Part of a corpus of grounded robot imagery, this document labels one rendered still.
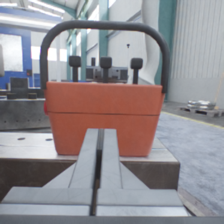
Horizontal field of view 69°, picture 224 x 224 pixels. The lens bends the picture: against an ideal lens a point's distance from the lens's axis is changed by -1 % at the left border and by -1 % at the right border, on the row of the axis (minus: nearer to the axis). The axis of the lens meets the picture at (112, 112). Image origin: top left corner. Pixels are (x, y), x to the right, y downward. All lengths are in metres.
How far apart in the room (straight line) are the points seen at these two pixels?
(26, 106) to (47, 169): 1.07
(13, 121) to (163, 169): 1.20
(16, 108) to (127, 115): 1.15
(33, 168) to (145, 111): 0.20
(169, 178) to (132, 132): 0.10
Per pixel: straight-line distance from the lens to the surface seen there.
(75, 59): 0.31
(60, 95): 0.26
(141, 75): 0.69
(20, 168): 0.32
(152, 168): 0.29
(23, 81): 1.45
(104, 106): 0.25
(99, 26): 0.26
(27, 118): 1.36
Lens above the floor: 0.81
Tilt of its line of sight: 10 degrees down
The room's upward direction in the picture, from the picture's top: 2 degrees clockwise
